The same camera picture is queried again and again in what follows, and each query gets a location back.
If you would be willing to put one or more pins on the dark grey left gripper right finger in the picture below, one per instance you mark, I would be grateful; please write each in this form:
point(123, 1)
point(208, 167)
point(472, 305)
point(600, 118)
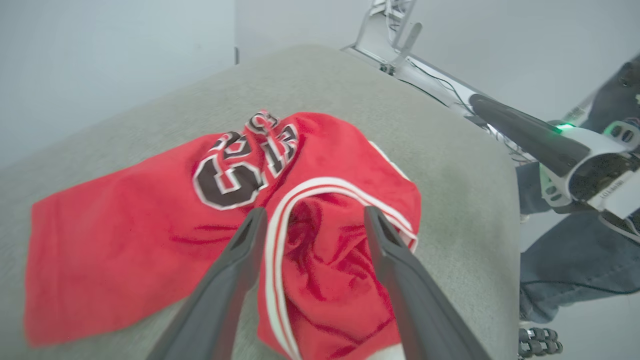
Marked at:
point(420, 310)

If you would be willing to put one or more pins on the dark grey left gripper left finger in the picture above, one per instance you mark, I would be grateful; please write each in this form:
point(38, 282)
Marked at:
point(220, 300)

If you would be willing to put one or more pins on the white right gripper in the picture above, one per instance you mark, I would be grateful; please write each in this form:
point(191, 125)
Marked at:
point(597, 145)

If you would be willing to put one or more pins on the red basketball jersey white trim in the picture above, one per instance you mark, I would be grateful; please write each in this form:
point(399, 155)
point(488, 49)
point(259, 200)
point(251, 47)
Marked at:
point(125, 240)

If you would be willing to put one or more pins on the white label tag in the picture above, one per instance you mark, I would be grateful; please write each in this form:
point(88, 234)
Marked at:
point(622, 197)

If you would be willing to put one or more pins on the black ribbed item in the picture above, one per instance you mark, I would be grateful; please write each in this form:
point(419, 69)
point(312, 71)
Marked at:
point(540, 342)

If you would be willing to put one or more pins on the blue denim jeans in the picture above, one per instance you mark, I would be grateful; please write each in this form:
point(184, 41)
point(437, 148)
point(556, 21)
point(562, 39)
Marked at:
point(575, 260)

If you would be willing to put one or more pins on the grey fabric sofa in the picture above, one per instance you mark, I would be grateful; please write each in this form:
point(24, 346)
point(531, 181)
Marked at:
point(375, 100)

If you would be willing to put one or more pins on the silver metal floor frame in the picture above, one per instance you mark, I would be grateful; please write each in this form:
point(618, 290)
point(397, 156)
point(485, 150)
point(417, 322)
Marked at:
point(372, 35)

